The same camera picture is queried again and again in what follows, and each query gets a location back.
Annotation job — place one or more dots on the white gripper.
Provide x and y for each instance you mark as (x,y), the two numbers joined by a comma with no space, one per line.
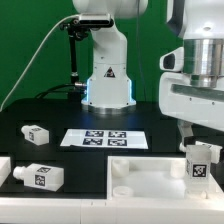
(202,106)

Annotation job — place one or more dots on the white square tabletop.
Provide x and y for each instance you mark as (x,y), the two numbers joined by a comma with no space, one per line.
(153,178)

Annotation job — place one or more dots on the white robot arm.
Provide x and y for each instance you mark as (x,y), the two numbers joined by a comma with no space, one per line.
(200,24)

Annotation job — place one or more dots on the white tag sheet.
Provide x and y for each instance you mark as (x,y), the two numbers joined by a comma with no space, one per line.
(105,139)

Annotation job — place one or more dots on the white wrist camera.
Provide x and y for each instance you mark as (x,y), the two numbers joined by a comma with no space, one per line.
(173,61)

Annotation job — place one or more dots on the white fence front wall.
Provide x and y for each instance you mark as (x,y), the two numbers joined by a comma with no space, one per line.
(117,211)

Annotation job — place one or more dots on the white fence wall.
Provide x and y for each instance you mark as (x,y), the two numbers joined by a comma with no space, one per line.
(5,169)
(117,211)

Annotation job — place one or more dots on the black rear camera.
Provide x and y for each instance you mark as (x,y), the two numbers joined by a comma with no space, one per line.
(95,20)

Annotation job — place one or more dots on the white fence left wall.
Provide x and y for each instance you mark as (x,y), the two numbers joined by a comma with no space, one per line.
(5,169)

